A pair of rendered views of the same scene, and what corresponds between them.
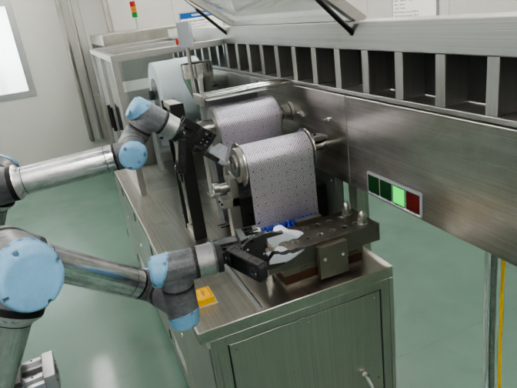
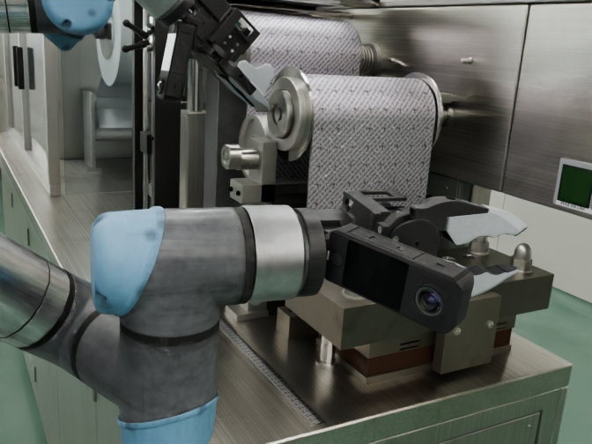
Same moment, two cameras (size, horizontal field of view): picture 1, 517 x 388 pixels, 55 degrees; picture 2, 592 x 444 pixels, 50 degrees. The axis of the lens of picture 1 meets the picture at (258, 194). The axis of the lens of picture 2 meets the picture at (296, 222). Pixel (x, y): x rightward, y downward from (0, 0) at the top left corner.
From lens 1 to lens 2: 70 cm
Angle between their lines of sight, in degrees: 11
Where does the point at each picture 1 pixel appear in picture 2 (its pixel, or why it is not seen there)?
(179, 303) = (172, 373)
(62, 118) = not seen: outside the picture
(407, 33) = not seen: outside the picture
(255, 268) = (443, 285)
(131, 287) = (21, 309)
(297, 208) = not seen: hidden behind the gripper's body
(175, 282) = (174, 303)
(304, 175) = (410, 160)
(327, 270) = (455, 356)
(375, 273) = (543, 375)
